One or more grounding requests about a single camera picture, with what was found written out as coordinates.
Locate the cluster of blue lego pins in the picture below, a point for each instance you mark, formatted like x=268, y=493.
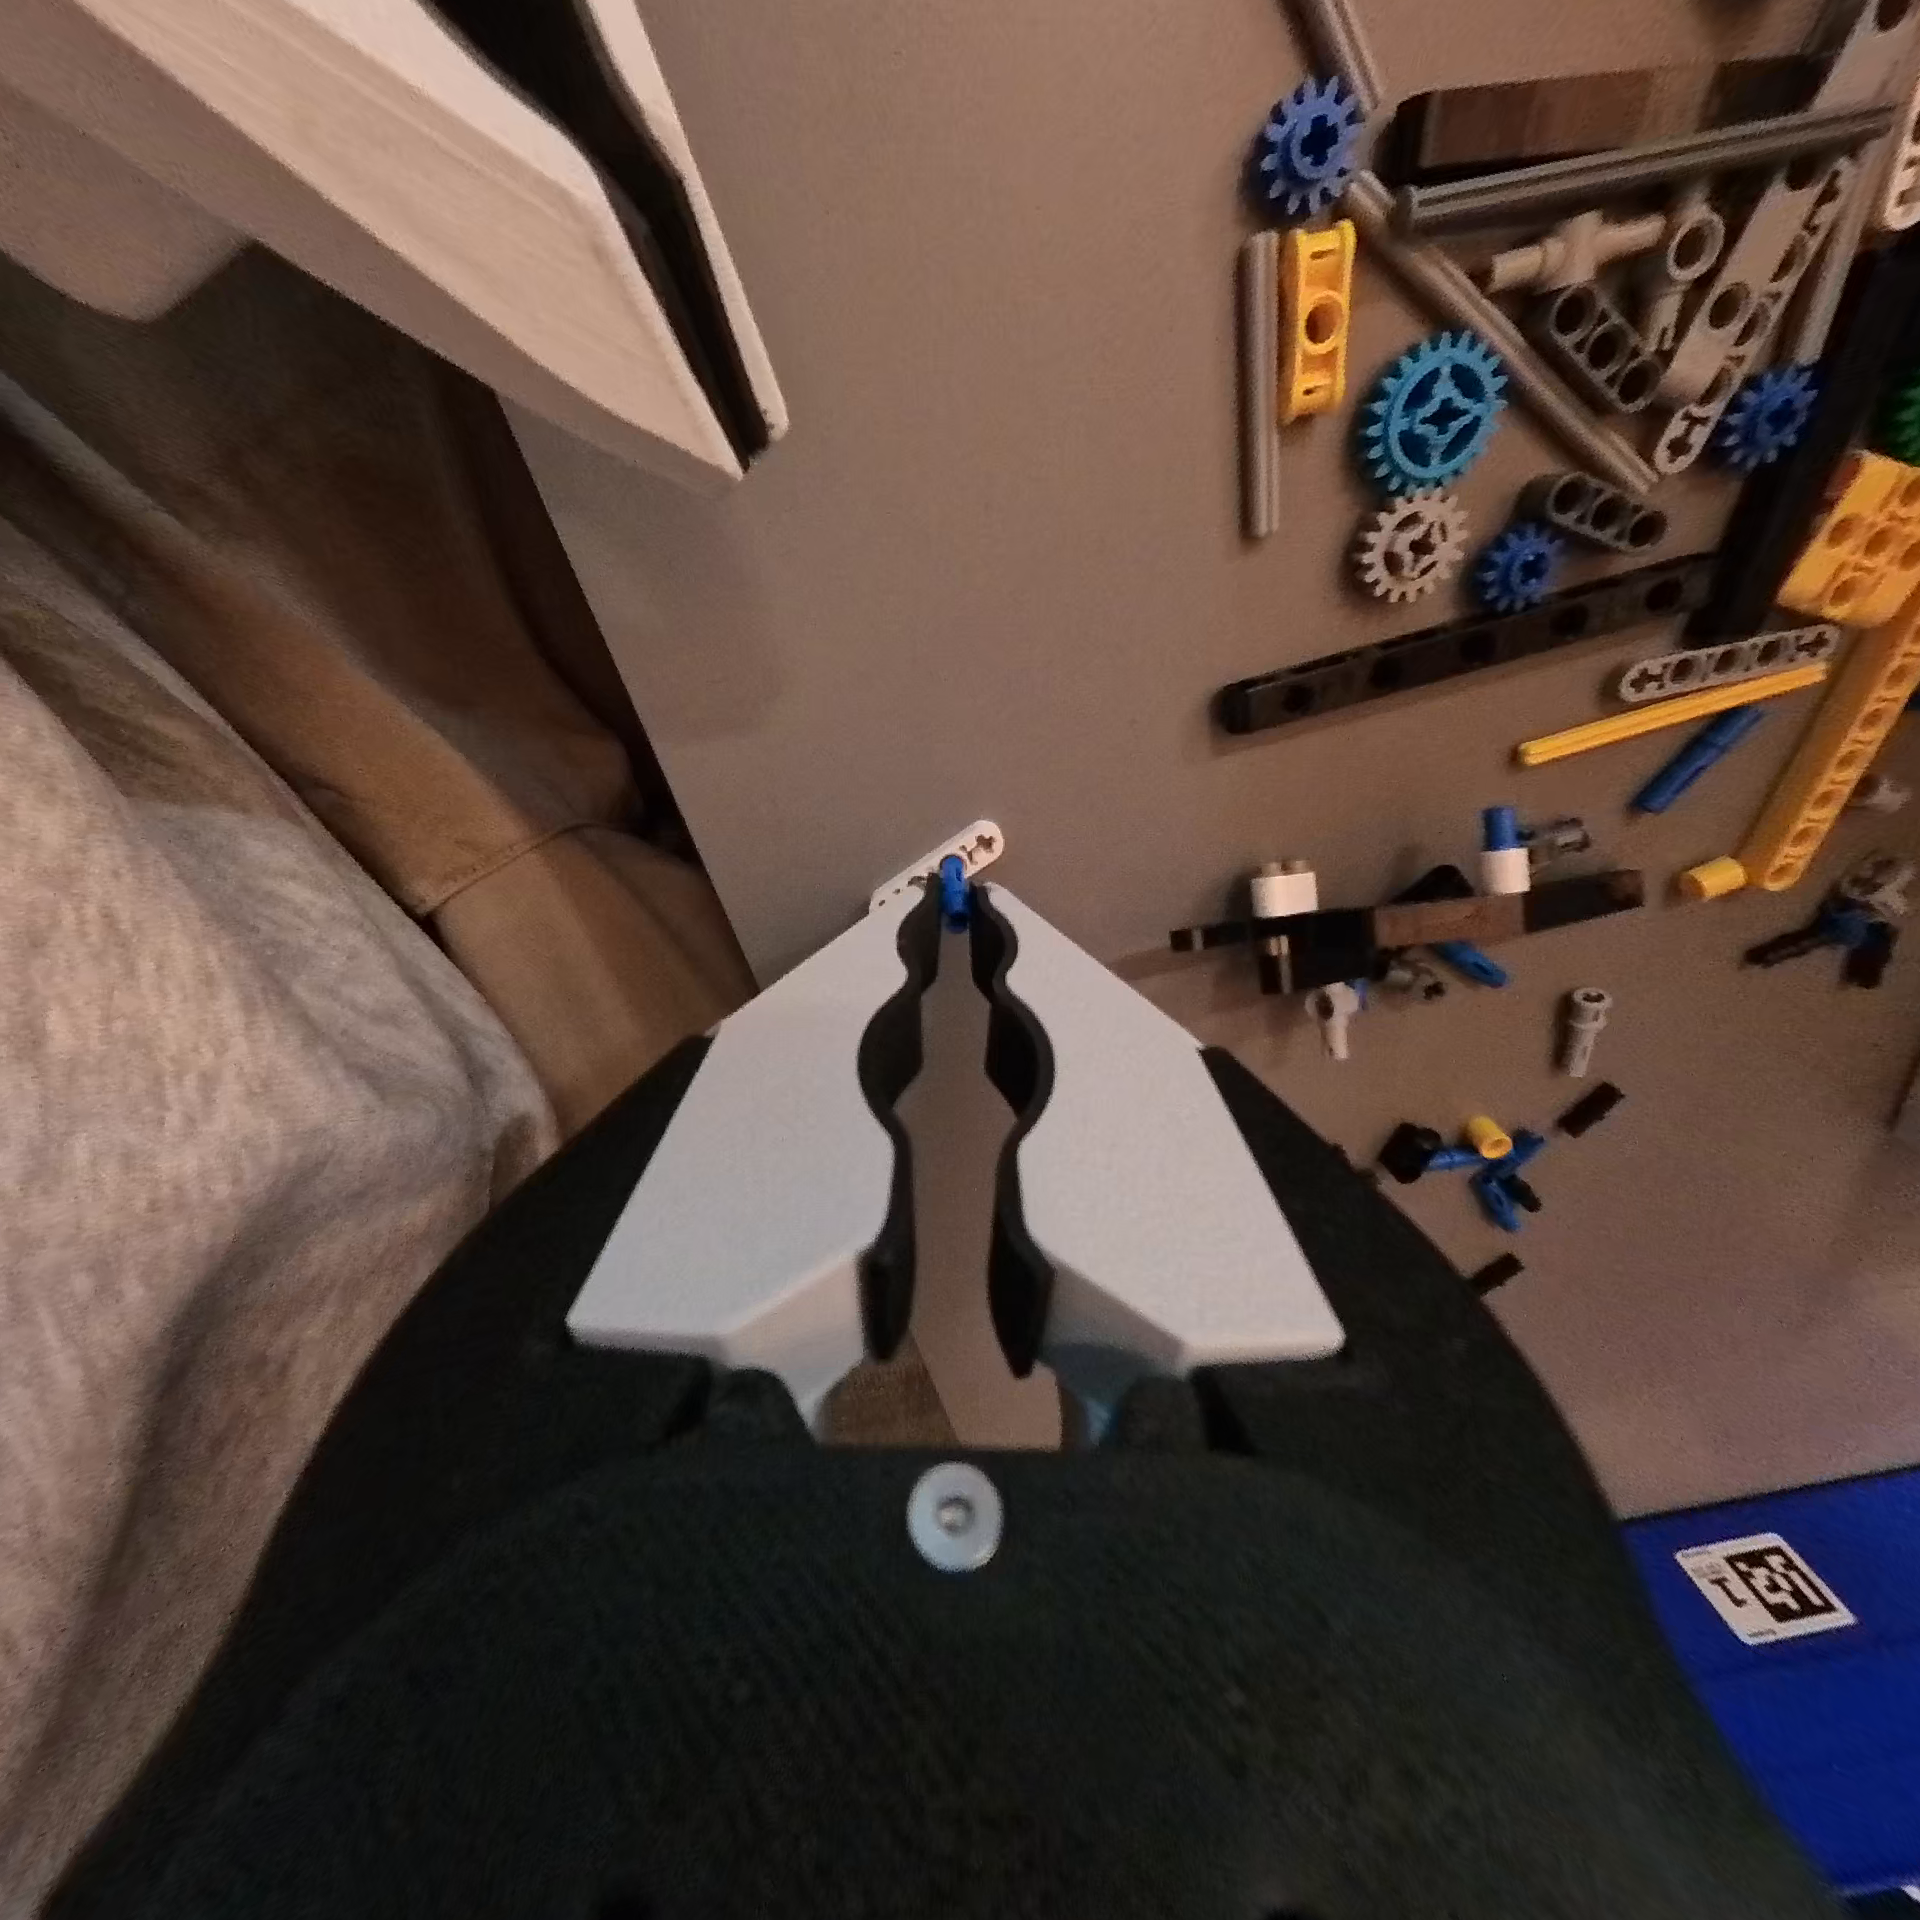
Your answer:
x=1498, y=1186

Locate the yellow lego axle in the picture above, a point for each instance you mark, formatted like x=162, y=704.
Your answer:
x=1665, y=719

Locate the blue board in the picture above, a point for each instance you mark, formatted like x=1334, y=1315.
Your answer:
x=1786, y=1755

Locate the white round lego brick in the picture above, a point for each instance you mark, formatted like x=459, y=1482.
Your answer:
x=1283, y=892

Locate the white lego beam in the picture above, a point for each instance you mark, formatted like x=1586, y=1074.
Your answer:
x=1906, y=158

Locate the light grey lego beam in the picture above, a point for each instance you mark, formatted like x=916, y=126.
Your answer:
x=1761, y=280
x=1865, y=57

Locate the short yellow lego beam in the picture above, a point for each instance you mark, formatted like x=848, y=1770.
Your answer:
x=1303, y=376

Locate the blue lego axle pin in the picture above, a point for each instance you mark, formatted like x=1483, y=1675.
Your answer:
x=1699, y=762

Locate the black lego connector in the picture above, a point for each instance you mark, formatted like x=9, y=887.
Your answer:
x=1405, y=1152

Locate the yellow lego block assembly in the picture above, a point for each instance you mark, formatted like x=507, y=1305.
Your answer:
x=1843, y=552

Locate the dark brown lego plate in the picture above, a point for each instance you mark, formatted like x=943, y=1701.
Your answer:
x=1573, y=128

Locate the small yellow lego bush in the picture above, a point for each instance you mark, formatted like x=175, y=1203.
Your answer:
x=1487, y=1133

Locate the small black lego tile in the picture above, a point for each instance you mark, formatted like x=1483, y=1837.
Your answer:
x=1589, y=1109
x=1498, y=1274

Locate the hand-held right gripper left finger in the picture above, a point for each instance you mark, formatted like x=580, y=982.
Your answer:
x=752, y=1186

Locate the light grey lego connector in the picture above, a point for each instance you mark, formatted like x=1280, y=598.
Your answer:
x=1560, y=255

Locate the white and blue lego piece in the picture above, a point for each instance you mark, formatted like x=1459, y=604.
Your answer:
x=1505, y=865

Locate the black lego plate assembly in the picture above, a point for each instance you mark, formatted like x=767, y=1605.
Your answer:
x=1334, y=945

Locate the small grey lego piece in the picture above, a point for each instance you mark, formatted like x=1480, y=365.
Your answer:
x=1560, y=841

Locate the grey lego gear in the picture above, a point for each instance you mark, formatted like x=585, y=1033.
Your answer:
x=1388, y=566

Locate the grey lego pin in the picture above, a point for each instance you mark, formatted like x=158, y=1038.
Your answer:
x=1580, y=1033

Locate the white printed tag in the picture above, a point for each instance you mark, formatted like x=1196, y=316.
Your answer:
x=1766, y=1586

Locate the long grey lego axle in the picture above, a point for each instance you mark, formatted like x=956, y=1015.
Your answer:
x=1638, y=172
x=1498, y=341

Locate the long yellow lego beam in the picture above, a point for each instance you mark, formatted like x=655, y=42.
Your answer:
x=1852, y=744

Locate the small blue lego pin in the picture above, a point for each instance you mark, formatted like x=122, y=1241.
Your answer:
x=951, y=892

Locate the black and blue lego cluster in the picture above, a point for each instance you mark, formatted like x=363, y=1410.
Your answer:
x=1843, y=927

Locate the dark grey lego beam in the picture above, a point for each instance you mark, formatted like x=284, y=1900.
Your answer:
x=1569, y=493
x=1580, y=296

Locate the green lego gear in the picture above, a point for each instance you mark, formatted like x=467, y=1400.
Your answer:
x=1906, y=420

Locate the small blue lego gear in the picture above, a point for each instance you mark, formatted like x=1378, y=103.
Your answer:
x=1316, y=143
x=1521, y=566
x=1771, y=417

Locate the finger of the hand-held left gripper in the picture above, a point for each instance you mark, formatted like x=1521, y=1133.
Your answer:
x=373, y=180
x=675, y=164

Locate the grey fuzzy cloth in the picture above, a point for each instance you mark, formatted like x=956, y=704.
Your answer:
x=153, y=1203

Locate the large blue lego gear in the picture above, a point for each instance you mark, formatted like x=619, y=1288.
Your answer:
x=1434, y=417

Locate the white lego pin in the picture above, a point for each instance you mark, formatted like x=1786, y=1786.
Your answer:
x=1334, y=1022

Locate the long white thin lego liftarm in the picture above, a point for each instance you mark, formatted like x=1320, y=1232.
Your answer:
x=1683, y=675

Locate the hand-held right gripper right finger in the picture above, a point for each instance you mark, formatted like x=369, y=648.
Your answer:
x=1154, y=1186

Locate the long black lego beam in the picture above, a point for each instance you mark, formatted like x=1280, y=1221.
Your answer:
x=1808, y=452
x=1441, y=660

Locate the short white thin lego liftarm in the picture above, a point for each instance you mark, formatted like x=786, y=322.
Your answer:
x=976, y=846

